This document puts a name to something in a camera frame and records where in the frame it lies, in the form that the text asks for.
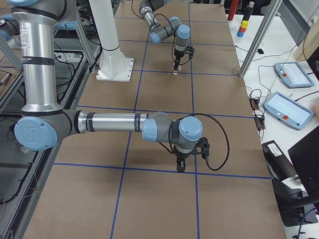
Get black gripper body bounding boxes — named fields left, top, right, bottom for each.
left=173, top=145, right=199, bottom=164
left=173, top=45, right=188, bottom=65

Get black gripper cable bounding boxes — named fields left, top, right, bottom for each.
left=179, top=113, right=231, bottom=172
left=152, top=13, right=177, bottom=63

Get orange circuit board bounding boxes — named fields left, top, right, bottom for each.
left=249, top=98, right=260, bottom=111

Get teach pendant tablet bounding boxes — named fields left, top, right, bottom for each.
left=263, top=92, right=314, bottom=130
left=275, top=62, right=315, bottom=89

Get far teach pendant tablet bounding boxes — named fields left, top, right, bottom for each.
left=275, top=62, right=315, bottom=89

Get black cylinder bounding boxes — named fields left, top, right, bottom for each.
left=242, top=1, right=254, bottom=21

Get black monitor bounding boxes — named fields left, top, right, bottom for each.
left=288, top=126, right=319, bottom=195

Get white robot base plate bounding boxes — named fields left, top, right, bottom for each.
left=96, top=56, right=134, bottom=82

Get aluminium frame post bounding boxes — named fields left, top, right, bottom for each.
left=238, top=0, right=283, bottom=78

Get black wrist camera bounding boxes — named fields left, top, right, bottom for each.
left=196, top=137, right=210, bottom=160
left=186, top=45, right=194, bottom=60

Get stacked coloured toy blocks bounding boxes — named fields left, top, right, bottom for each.
left=236, top=20, right=249, bottom=37

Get near teach pendant tablet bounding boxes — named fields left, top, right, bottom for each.
left=263, top=92, right=314, bottom=130

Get red cylinder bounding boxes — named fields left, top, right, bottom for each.
left=227, top=0, right=239, bottom=21

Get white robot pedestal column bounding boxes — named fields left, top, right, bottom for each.
left=89, top=0, right=123, bottom=60

